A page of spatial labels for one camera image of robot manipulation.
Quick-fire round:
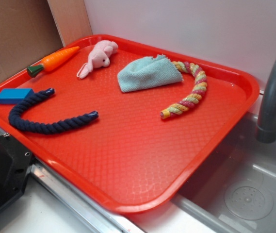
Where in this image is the pink plush bunny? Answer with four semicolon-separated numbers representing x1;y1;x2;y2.
77;40;118;79

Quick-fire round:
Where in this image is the grey plastic sink basin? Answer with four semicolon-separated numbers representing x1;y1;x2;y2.
172;114;276;233

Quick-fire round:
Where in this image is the grey toy faucet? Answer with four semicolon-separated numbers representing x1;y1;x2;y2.
256;35;276;144

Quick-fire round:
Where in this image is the multicolour twisted rope toy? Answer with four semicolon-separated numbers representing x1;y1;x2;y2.
160;61;208;119

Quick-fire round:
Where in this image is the light blue folded cloth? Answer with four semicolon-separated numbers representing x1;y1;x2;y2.
117;55;183;93

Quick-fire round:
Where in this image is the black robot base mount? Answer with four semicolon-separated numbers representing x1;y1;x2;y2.
0;135;34;212

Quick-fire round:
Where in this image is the orange toy carrot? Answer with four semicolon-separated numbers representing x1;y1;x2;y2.
26;46;80;78

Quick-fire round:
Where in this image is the dark blue rope toy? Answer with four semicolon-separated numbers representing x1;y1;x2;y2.
8;88;99;135

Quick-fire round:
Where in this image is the red plastic tray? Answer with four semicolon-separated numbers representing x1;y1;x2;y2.
0;35;260;214

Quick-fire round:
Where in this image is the blue rectangular block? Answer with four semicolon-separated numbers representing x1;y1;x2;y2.
0;88;34;104

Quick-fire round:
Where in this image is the brown cardboard panel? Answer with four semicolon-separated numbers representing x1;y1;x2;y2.
0;0;92;83

